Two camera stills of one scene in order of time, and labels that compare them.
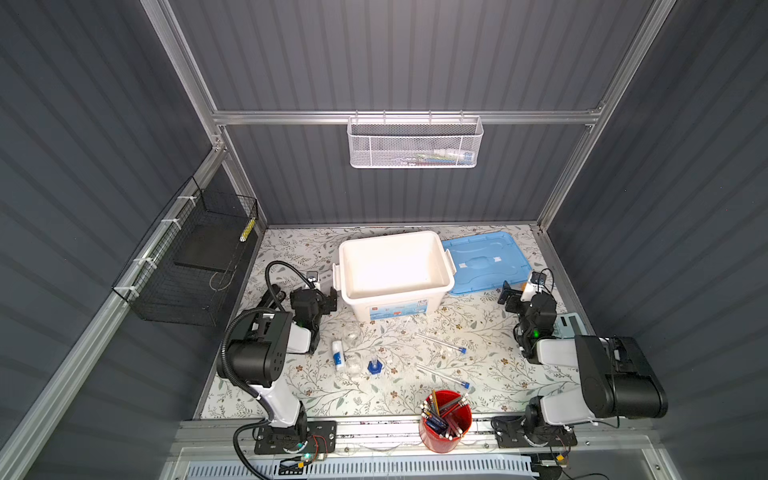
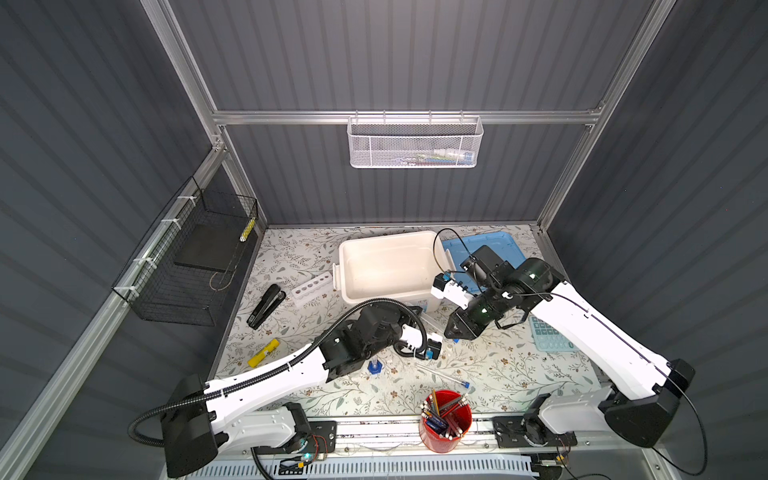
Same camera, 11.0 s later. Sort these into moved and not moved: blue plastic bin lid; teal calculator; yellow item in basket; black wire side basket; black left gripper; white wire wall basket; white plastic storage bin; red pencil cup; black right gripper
Moved: black right gripper; black left gripper; teal calculator
Not moved: red pencil cup; white wire wall basket; white plastic storage bin; yellow item in basket; blue plastic bin lid; black wire side basket
